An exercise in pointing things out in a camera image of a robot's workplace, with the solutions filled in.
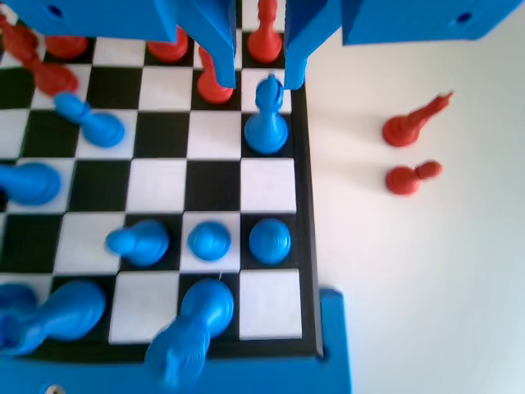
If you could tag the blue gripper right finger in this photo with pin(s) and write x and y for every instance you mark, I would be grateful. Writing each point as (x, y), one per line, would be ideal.
(299, 37)

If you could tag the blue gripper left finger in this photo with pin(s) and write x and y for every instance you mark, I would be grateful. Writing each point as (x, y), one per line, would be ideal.
(217, 37)

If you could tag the blue chess bishop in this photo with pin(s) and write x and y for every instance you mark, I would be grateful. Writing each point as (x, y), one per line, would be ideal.
(65, 316)
(28, 184)
(266, 131)

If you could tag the red chess pawn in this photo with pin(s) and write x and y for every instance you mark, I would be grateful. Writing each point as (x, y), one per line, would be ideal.
(211, 90)
(406, 180)
(264, 41)

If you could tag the red chess bishop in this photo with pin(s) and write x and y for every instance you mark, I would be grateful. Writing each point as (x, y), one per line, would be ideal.
(65, 46)
(168, 51)

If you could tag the blue chess pawn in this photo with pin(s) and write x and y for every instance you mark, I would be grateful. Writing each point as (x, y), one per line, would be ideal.
(139, 243)
(209, 241)
(270, 241)
(98, 125)

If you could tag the blue chess king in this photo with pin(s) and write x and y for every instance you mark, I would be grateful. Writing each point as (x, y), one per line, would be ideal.
(197, 320)

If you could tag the blue chess queen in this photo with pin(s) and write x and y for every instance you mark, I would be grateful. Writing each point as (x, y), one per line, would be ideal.
(14, 312)

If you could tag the black and white chessboard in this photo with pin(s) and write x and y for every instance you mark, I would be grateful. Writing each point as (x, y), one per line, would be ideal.
(164, 184)

